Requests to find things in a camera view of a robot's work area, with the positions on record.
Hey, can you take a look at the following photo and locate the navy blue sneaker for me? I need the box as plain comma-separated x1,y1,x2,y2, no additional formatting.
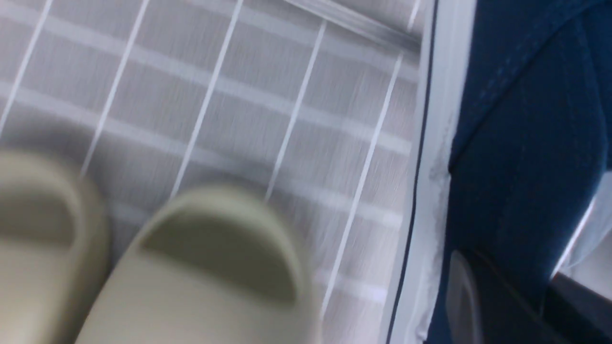
380,0,611,344

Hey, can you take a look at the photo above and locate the olive green slipper left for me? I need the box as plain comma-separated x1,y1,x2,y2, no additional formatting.
0,150,110,344

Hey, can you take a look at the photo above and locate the metal shoe rack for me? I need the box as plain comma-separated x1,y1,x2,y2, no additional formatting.
286,0,421,54

